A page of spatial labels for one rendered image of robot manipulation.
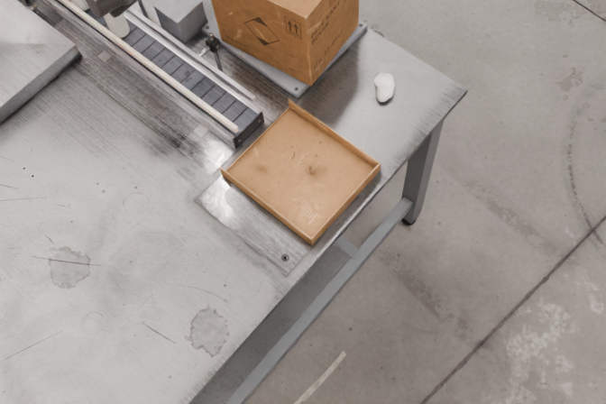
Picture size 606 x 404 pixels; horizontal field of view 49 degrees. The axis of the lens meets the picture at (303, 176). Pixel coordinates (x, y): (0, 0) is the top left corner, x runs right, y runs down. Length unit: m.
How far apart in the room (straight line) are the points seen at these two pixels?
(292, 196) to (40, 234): 0.62
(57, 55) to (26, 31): 0.14
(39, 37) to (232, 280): 0.90
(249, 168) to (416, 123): 0.44
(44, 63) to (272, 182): 0.72
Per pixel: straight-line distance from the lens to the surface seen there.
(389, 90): 1.74
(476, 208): 2.56
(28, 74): 1.94
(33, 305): 1.67
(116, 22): 1.87
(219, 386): 2.13
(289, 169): 1.65
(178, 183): 1.68
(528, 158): 2.70
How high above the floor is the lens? 2.28
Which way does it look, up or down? 63 degrees down
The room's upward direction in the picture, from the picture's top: 7 degrees counter-clockwise
